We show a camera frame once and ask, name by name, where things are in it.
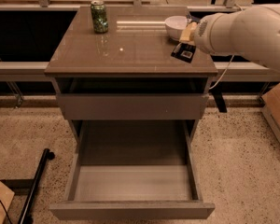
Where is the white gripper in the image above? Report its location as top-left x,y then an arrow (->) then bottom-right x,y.
179,13 -> 228,55

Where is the white cable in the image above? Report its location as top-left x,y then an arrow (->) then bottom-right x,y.
208,54 -> 236,91

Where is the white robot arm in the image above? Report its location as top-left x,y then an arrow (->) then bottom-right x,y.
179,4 -> 280,73

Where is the green soda can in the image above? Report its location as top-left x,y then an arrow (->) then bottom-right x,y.
91,0 -> 108,34

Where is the grey metal rail frame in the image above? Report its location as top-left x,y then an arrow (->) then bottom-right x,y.
0,0 -> 280,83

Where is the grey drawer cabinet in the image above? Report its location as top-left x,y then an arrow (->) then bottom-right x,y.
45,7 -> 217,147

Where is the grey top drawer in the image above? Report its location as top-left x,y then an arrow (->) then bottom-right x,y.
57,77 -> 208,120

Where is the open grey middle drawer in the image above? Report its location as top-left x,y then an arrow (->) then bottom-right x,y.
50,120 -> 215,220

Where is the cardboard box right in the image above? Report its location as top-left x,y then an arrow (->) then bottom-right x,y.
261,83 -> 280,143

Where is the black metal stand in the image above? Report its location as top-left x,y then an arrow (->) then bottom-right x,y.
1,148 -> 55,224

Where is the white ceramic bowl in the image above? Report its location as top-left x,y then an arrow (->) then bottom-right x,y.
165,16 -> 190,41

